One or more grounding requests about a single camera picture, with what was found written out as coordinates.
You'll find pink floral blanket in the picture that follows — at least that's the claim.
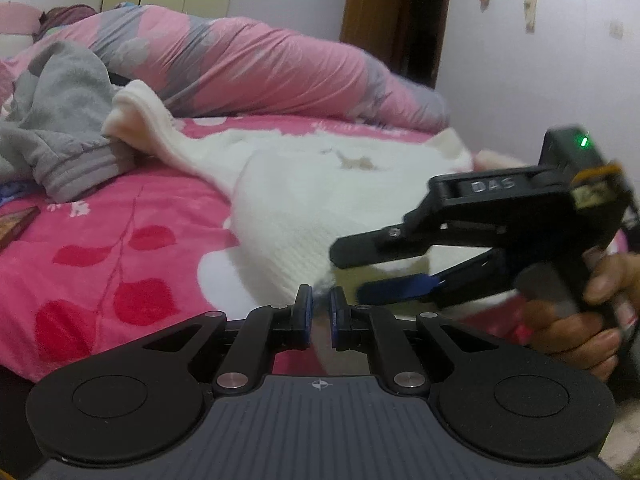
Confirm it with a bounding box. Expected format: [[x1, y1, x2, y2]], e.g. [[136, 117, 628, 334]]
[[0, 112, 626, 386]]

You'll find grey knit sweatshirt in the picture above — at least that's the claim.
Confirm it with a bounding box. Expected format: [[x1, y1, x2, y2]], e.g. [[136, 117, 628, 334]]
[[0, 40, 136, 202]]

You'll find person's right hand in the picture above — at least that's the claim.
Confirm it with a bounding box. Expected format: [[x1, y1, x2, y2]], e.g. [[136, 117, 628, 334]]
[[522, 254, 640, 383]]

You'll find cream fleece garment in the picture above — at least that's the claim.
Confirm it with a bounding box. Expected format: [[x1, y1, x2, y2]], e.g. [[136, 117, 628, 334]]
[[102, 80, 476, 311]]

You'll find pink white headboard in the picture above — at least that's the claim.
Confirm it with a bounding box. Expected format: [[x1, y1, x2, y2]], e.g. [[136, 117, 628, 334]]
[[0, 2, 43, 58]]

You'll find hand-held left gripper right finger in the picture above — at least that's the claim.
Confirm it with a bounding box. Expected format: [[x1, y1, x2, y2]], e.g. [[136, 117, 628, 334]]
[[327, 286, 501, 393]]

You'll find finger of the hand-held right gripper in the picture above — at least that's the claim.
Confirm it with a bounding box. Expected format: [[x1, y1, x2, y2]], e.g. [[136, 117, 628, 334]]
[[356, 251, 519, 309], [329, 224, 437, 271]]

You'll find pink grey quilt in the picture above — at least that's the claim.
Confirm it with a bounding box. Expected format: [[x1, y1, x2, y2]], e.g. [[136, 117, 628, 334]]
[[0, 4, 451, 133]]

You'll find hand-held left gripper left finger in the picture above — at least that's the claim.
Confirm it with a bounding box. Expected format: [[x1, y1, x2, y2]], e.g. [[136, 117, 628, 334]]
[[142, 284, 315, 394]]

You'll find maroon cloth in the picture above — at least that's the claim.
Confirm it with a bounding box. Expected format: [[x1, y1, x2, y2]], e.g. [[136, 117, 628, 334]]
[[40, 5, 98, 28]]

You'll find black smartphone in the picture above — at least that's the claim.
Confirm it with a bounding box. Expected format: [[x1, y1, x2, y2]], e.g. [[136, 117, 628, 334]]
[[0, 206, 41, 252]]

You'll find wooden door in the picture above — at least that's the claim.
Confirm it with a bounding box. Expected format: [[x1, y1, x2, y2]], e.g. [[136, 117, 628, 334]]
[[340, 0, 453, 91]]

